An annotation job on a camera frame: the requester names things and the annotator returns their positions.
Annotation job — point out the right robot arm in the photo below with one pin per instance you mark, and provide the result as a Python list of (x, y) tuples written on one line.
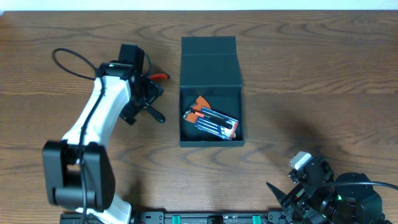
[(350, 198)]

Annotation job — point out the orange scraper with wooden handle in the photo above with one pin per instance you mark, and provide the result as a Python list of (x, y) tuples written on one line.
[(202, 103)]

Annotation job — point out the blue precision screwdriver set case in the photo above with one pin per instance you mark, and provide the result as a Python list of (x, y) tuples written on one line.
[(205, 125)]

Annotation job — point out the red handled pliers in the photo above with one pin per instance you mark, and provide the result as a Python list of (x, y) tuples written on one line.
[(159, 76)]

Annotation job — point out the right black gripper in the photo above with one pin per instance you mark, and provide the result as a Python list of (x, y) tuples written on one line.
[(301, 196)]

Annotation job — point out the hammer with red black handle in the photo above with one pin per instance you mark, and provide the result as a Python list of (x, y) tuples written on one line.
[(214, 119)]

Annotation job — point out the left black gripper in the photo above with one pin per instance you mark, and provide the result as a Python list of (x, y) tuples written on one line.
[(149, 94)]

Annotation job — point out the dark green open box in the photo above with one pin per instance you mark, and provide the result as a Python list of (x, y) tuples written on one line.
[(210, 68)]

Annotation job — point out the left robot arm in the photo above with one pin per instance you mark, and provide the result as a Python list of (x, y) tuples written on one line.
[(78, 173)]

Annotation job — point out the black handled screwdriver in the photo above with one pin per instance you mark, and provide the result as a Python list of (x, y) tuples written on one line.
[(158, 116)]

